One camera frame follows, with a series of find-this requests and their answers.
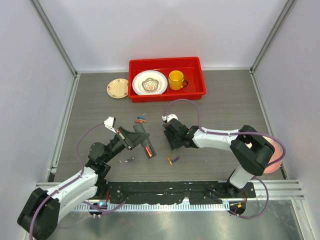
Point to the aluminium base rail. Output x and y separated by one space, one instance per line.
278 189

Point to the pink plate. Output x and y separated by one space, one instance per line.
278 152

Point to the red orange battery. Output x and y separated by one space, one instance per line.
149 152

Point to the blue purple battery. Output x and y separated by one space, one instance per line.
175 159

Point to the yellow mug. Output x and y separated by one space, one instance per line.
176 80

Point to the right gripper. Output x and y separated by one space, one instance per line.
173 144

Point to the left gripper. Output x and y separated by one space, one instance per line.
130 139

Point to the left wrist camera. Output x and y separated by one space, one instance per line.
109 123

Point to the small patterned bowl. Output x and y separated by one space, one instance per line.
150 84

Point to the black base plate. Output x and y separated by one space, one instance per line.
172 192

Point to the perforated cable duct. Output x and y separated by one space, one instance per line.
185 206

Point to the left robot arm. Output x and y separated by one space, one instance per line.
44 209

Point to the red plastic bin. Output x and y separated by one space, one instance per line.
189 66

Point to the white plate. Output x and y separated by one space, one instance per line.
139 78

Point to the beige floral saucer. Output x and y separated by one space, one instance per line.
118 88

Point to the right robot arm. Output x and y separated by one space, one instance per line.
250 148

